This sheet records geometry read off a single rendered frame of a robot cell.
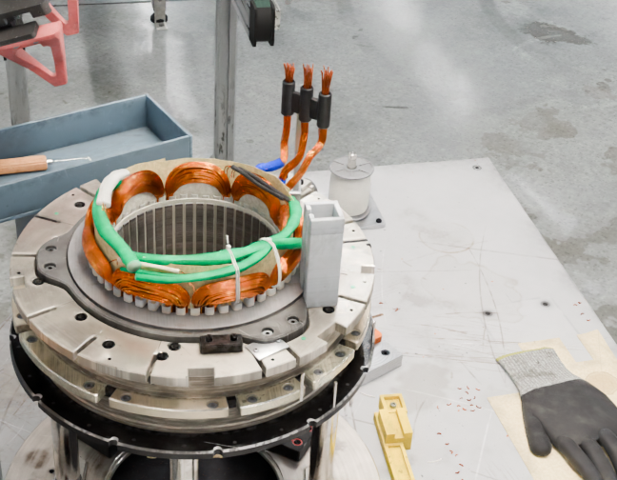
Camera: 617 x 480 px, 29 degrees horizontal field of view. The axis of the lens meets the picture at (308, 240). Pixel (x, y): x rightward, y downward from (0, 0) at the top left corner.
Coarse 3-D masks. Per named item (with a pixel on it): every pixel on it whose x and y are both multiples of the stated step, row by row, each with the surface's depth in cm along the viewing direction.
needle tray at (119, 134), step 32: (32, 128) 130; (64, 128) 132; (96, 128) 134; (128, 128) 137; (160, 128) 135; (96, 160) 124; (128, 160) 126; (0, 192) 119; (32, 192) 121; (64, 192) 123
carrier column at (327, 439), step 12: (336, 420) 116; (312, 432) 117; (324, 432) 116; (336, 432) 118; (312, 444) 118; (324, 444) 117; (312, 456) 119; (324, 456) 118; (312, 468) 120; (324, 468) 119
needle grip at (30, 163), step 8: (0, 160) 127; (8, 160) 127; (16, 160) 127; (24, 160) 128; (32, 160) 128; (40, 160) 128; (0, 168) 127; (8, 168) 127; (16, 168) 127; (24, 168) 128; (32, 168) 128; (40, 168) 128
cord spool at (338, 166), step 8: (336, 160) 167; (344, 160) 167; (360, 160) 167; (328, 168) 165; (336, 168) 165; (344, 168) 165; (360, 168) 165; (368, 168) 166; (344, 176) 163; (352, 176) 163; (360, 176) 164; (368, 176) 164; (368, 208) 170; (352, 216) 168; (360, 216) 168
